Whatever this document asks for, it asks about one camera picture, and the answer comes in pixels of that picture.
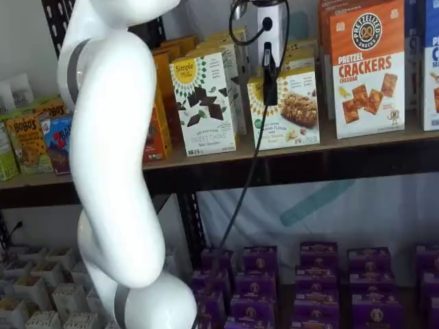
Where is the black power plug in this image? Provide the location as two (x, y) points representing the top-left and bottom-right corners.
(5, 220), (25, 243)

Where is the blue cracker box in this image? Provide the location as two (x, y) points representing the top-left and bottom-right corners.
(404, 0), (425, 110)
(420, 0), (439, 132)

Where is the wooden shelf board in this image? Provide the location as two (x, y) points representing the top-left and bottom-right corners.
(0, 171), (75, 191)
(142, 118), (439, 172)

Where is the yellow Bobo's box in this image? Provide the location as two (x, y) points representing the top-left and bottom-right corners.
(6, 111), (53, 175)
(34, 98), (67, 119)

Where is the purple Annie's box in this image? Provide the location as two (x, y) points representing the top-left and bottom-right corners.
(242, 245), (278, 275)
(194, 291), (226, 329)
(223, 315), (276, 329)
(292, 289), (341, 329)
(300, 241), (340, 269)
(201, 248), (235, 275)
(229, 295), (276, 321)
(189, 269), (231, 295)
(346, 247), (392, 275)
(420, 270), (439, 301)
(295, 265), (340, 293)
(351, 293), (406, 329)
(348, 270), (399, 299)
(427, 297), (439, 329)
(414, 243), (439, 273)
(235, 271), (278, 300)

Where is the black looped cable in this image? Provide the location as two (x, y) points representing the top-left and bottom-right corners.
(228, 0), (291, 71)

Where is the black metal shelving rack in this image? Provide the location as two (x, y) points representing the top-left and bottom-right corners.
(40, 0), (439, 253)

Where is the white pouch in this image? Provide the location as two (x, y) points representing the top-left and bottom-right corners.
(0, 81), (14, 114)
(9, 73), (35, 108)

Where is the teal tape strip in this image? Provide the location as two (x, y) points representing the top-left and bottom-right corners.
(280, 178), (356, 227)

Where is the blue Z Bar box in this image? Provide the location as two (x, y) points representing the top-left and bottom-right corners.
(40, 114), (75, 175)

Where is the orange snack box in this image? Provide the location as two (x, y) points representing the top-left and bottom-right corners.
(152, 34), (200, 143)
(142, 51), (174, 165)

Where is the orange pretzel crackers box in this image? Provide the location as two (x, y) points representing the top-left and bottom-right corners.
(317, 0), (335, 121)
(329, 0), (407, 140)

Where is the white box with yellow label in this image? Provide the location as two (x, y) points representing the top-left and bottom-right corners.
(284, 38), (320, 59)
(278, 56), (316, 73)
(247, 66), (321, 151)

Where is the green snack box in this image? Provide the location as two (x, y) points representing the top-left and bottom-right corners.
(0, 114), (19, 182)
(0, 101), (40, 120)

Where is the long black cable with connector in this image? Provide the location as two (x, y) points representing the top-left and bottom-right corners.
(211, 42), (279, 263)

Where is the small white carton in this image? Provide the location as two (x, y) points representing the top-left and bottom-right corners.
(45, 247), (77, 272)
(2, 259), (34, 279)
(29, 262), (58, 288)
(70, 260), (91, 286)
(12, 276), (53, 312)
(24, 310), (63, 329)
(85, 289), (106, 315)
(20, 245), (48, 264)
(0, 297), (29, 329)
(51, 282), (91, 322)
(62, 311), (101, 329)

